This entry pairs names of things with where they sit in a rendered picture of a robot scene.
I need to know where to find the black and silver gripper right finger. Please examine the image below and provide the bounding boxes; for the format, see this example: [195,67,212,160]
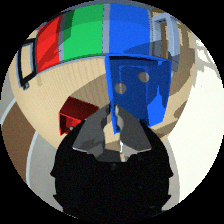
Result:
[114,104,174,178]

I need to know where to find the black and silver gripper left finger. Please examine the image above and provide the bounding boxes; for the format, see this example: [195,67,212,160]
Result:
[50,104,111,178]

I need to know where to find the red plastic bin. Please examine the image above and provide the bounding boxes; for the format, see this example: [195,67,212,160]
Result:
[59,96,99,136]

